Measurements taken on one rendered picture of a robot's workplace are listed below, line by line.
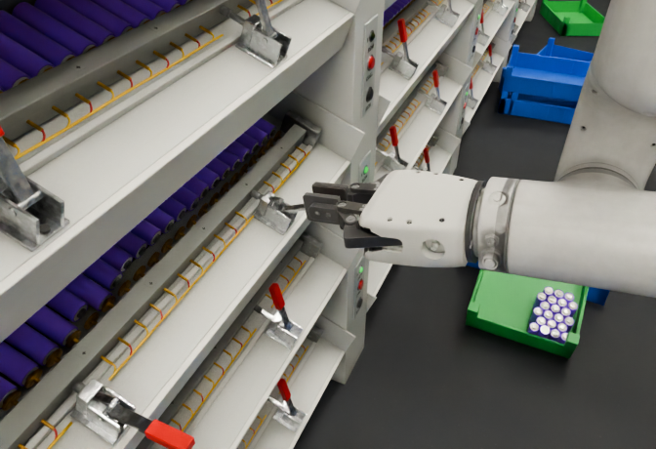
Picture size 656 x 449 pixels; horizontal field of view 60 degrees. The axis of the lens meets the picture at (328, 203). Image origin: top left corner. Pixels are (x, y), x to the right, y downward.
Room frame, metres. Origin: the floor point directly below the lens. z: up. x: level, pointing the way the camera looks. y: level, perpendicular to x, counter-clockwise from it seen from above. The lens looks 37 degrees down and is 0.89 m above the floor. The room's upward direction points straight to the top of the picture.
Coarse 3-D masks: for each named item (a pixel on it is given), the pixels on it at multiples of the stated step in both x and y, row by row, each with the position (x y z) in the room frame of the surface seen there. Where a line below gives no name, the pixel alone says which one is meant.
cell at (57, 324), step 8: (40, 312) 0.31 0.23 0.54; (48, 312) 0.31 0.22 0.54; (56, 312) 0.32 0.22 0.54; (32, 320) 0.30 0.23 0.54; (40, 320) 0.30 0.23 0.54; (48, 320) 0.30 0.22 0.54; (56, 320) 0.31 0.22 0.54; (64, 320) 0.31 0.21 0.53; (40, 328) 0.30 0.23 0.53; (48, 328) 0.30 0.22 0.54; (56, 328) 0.30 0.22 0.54; (64, 328) 0.30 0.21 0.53; (72, 328) 0.30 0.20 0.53; (48, 336) 0.30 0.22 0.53; (56, 336) 0.30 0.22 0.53; (64, 336) 0.30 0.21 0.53; (64, 344) 0.30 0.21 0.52
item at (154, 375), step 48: (288, 96) 0.66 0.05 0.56; (336, 144) 0.63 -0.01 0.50; (288, 192) 0.54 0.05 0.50; (240, 240) 0.45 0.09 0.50; (288, 240) 0.47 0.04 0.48; (192, 288) 0.38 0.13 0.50; (240, 288) 0.39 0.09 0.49; (144, 336) 0.32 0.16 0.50; (192, 336) 0.33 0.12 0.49; (144, 384) 0.28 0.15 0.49
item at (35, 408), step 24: (288, 144) 0.59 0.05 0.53; (264, 168) 0.54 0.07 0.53; (288, 168) 0.57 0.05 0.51; (240, 192) 0.49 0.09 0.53; (216, 216) 0.45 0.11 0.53; (240, 216) 0.47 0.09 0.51; (192, 240) 0.41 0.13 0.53; (168, 264) 0.38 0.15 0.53; (144, 288) 0.35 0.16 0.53; (120, 312) 0.32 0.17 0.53; (144, 312) 0.34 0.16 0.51; (168, 312) 0.34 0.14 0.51; (96, 336) 0.30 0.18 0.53; (120, 336) 0.31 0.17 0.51; (72, 360) 0.27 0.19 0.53; (96, 360) 0.28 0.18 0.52; (48, 384) 0.25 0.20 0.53; (72, 384) 0.26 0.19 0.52; (24, 408) 0.23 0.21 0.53; (48, 408) 0.24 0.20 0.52; (0, 432) 0.21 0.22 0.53; (24, 432) 0.22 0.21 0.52
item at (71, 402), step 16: (256, 208) 0.50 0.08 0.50; (240, 224) 0.47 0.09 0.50; (208, 256) 0.42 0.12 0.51; (192, 272) 0.39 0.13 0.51; (176, 288) 0.37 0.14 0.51; (160, 304) 0.35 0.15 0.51; (144, 320) 0.33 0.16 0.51; (128, 336) 0.32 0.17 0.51; (112, 352) 0.30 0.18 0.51; (64, 416) 0.24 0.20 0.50; (48, 432) 0.23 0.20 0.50; (32, 448) 0.22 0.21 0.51
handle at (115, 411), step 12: (108, 408) 0.24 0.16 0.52; (120, 408) 0.25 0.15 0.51; (120, 420) 0.24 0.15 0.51; (132, 420) 0.24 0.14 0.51; (144, 420) 0.24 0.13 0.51; (156, 420) 0.23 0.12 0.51; (144, 432) 0.23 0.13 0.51; (156, 432) 0.22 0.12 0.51; (168, 432) 0.22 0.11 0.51; (180, 432) 0.22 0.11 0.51; (168, 444) 0.22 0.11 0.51; (180, 444) 0.22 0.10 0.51; (192, 444) 0.22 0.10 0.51
